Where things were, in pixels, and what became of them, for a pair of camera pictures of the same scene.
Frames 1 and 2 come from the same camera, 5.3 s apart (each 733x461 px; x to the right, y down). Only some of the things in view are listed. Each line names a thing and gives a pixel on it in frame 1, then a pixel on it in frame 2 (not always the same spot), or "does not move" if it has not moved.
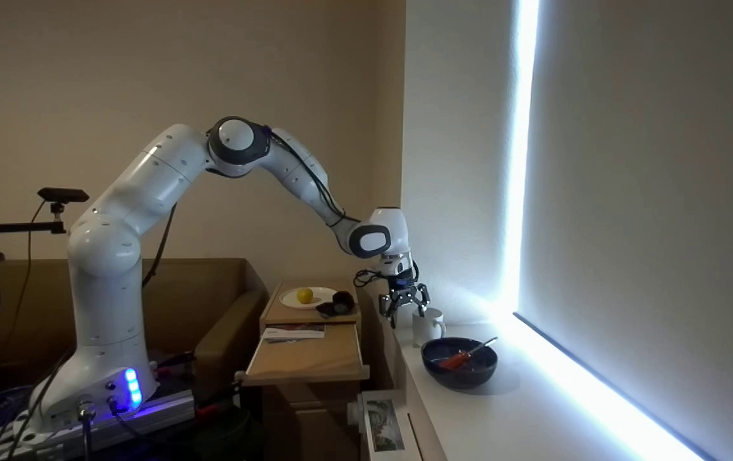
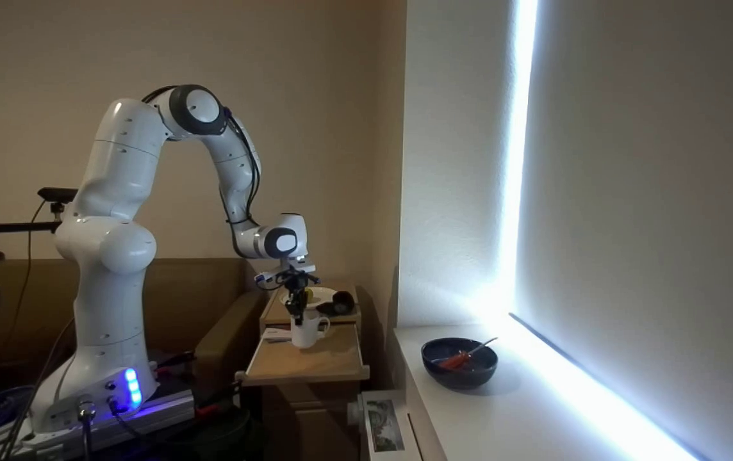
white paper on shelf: x=289 y=335 does not move
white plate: x=305 y=297 does not move
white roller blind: x=648 y=208 does not move
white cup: x=412 y=329 → x=310 y=329
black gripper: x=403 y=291 → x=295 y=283
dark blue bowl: x=460 y=363 does not move
